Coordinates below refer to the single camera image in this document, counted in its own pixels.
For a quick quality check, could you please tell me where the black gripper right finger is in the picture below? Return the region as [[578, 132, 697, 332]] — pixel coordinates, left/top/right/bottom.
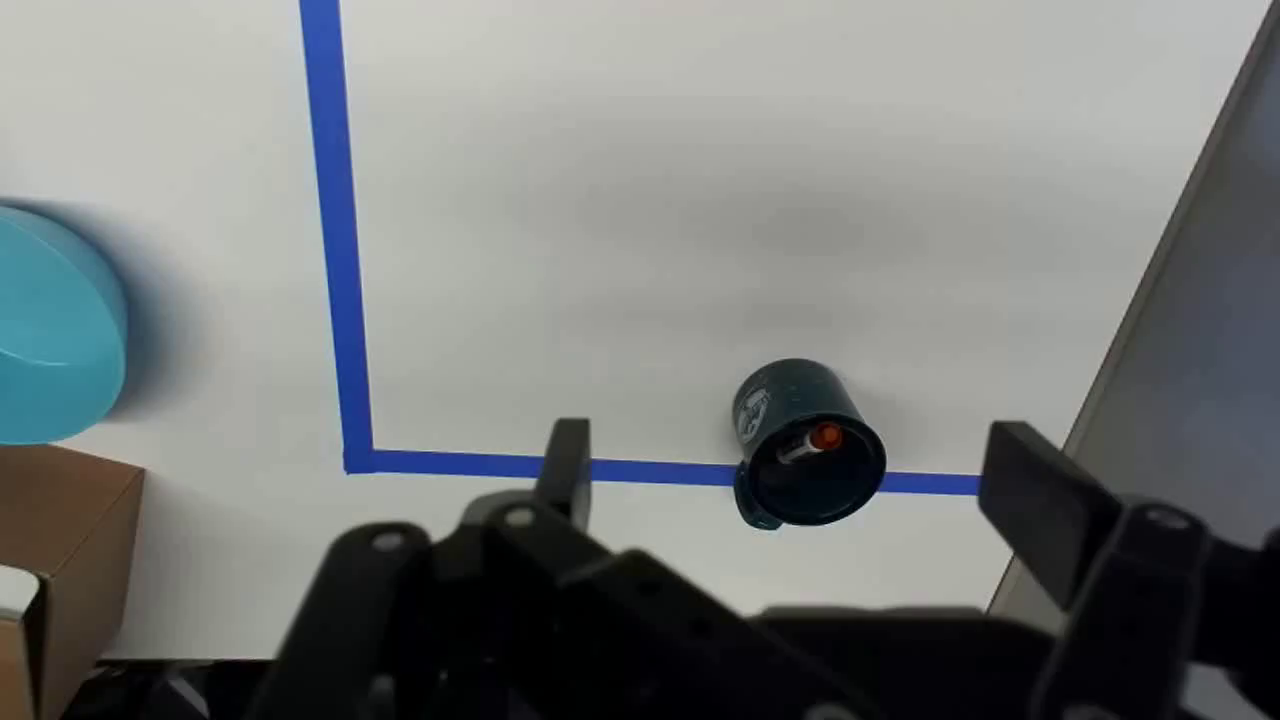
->
[[979, 421, 1119, 607]]

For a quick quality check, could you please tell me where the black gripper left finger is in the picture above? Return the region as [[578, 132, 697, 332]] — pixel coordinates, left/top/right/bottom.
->
[[459, 418, 593, 534]]

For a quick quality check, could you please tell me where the red marker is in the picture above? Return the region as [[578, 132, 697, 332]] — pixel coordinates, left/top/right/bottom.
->
[[800, 421, 845, 457]]

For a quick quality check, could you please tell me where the dark green mug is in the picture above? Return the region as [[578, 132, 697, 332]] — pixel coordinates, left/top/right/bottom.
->
[[734, 358, 887, 534]]

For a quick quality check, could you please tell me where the brown cardboard box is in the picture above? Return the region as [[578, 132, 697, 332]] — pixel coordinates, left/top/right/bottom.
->
[[0, 447, 143, 720]]

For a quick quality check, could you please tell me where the teal round bowl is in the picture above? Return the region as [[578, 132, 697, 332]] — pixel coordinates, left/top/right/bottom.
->
[[0, 203, 130, 447]]

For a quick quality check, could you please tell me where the blue tape line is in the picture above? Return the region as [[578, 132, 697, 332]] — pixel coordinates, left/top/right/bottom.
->
[[301, 0, 976, 498]]

